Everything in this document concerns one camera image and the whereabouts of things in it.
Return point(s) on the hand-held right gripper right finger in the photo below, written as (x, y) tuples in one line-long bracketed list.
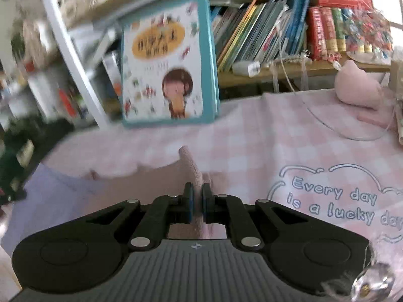
[(206, 204)]

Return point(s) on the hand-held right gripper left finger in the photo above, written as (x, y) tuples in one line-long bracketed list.
[(189, 204)]

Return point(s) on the lavender and beige sweatshirt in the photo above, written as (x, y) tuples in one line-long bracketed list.
[(126, 192)]

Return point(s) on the pink checked printed tablecloth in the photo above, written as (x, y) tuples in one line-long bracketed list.
[(267, 138)]

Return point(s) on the teal bordered picture book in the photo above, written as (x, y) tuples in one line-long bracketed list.
[(167, 69)]

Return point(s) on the white charger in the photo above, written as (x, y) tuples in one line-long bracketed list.
[(247, 68)]

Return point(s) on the wooden bookshelf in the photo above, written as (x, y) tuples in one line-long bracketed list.
[(283, 74)]

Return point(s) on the row of thin books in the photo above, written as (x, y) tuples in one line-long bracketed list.
[(261, 31)]

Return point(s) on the clear crystal ornament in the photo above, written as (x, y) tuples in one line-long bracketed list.
[(373, 281)]

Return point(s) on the pink plush toy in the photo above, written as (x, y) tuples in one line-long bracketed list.
[(357, 85)]

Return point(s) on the red hardcover book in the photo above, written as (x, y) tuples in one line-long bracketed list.
[(314, 33), (327, 30)]

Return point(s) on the green hardcover book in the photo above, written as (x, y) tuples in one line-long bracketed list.
[(338, 28)]

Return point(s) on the bag of colourful sweets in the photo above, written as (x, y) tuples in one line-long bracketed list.
[(368, 31)]

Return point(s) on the white shelf post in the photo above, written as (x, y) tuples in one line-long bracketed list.
[(74, 59)]

